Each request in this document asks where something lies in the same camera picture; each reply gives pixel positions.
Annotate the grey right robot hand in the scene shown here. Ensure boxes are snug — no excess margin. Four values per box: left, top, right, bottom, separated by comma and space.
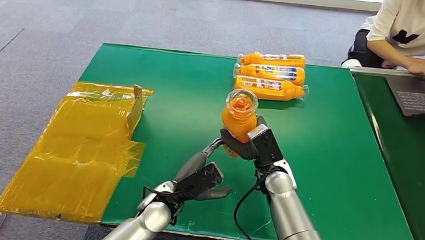
217, 112, 271, 163

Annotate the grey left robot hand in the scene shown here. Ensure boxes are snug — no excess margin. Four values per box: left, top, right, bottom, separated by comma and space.
172, 134, 236, 205

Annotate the orange detergent bottle clear cap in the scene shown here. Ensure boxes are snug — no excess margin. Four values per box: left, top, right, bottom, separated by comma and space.
236, 49, 307, 70
233, 75, 311, 104
218, 87, 260, 161
233, 62, 307, 87

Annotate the dark grey laptop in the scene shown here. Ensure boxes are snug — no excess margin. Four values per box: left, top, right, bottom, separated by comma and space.
383, 74, 425, 119

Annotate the person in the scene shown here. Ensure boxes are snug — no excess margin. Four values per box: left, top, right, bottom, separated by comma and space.
339, 0, 425, 85

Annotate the person's white shoe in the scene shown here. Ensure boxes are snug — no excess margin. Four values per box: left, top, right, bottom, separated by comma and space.
341, 57, 363, 70

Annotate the large green table mat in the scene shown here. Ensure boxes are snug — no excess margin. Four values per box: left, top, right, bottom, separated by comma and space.
66, 41, 425, 240

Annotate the dark green table mat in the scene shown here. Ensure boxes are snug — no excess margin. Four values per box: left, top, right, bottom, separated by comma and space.
340, 72, 425, 240

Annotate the yellow film-wrapped flat cardboard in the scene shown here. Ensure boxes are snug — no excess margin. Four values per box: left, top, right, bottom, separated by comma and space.
0, 75, 155, 229

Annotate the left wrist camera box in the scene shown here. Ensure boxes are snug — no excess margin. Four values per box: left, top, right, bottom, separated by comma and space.
175, 159, 226, 205

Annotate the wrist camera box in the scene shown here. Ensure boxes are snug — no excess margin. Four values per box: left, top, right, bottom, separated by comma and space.
244, 123, 287, 172
175, 159, 226, 205

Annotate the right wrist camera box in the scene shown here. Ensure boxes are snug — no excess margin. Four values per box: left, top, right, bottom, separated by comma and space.
244, 123, 287, 172

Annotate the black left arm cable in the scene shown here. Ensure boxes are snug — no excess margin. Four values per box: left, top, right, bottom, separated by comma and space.
139, 182, 193, 214

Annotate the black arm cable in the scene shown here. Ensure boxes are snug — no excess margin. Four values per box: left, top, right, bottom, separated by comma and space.
231, 170, 279, 240
139, 182, 193, 214

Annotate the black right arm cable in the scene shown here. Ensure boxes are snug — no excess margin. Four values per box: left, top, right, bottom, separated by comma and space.
231, 170, 279, 240

